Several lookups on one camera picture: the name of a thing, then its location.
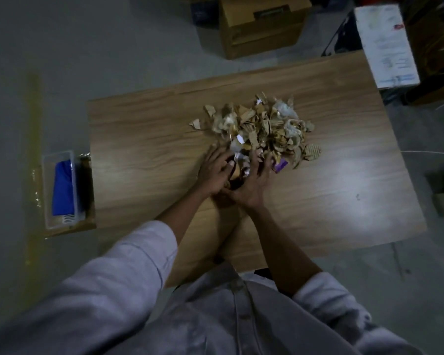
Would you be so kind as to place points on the person's right hand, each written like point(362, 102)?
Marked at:
point(251, 188)

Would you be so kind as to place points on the person's left hand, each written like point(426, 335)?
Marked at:
point(214, 173)

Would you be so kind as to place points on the pile of cardboard paper scraps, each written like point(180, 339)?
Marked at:
point(266, 125)

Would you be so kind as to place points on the person's left forearm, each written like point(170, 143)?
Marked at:
point(181, 218)

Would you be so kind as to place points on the person's right forearm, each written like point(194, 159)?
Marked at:
point(285, 251)

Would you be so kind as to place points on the black trousers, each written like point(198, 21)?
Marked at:
point(262, 272)

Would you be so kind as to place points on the wooden table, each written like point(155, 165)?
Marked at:
point(355, 181)

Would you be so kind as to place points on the taped brown cardboard box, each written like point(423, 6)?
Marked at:
point(90, 218)

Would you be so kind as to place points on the light denim shirt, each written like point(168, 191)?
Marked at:
point(207, 321)

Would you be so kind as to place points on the blue cloth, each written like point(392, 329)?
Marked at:
point(63, 188)

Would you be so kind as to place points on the clear plastic box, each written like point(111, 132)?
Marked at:
point(61, 222)

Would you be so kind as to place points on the dark blue small box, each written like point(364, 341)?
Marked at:
point(204, 12)

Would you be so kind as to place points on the black box with white label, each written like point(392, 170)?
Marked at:
point(384, 44)

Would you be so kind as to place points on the large brown cardboard box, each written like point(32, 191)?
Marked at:
point(440, 62)

